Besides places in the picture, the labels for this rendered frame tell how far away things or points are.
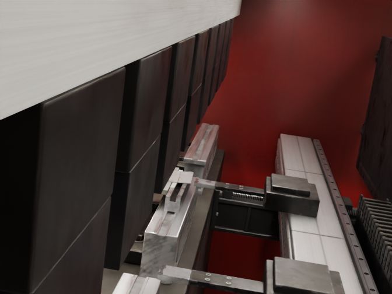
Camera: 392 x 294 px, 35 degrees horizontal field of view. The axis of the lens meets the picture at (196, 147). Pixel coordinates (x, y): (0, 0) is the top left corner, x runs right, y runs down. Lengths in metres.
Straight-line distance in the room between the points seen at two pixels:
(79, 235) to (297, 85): 1.84
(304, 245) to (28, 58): 0.95
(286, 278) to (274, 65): 1.35
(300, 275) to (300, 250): 0.23
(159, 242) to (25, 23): 0.93
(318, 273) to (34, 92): 0.71
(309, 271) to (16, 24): 0.74
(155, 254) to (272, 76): 1.14
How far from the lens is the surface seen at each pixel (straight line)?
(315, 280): 0.89
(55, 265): 0.31
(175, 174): 1.37
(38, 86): 0.24
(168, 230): 1.15
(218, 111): 2.17
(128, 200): 0.48
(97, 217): 0.38
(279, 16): 2.14
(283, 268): 0.90
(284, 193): 1.29
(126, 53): 0.39
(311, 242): 1.16
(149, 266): 1.15
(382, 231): 1.14
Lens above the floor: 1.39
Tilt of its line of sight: 14 degrees down
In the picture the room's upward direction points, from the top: 8 degrees clockwise
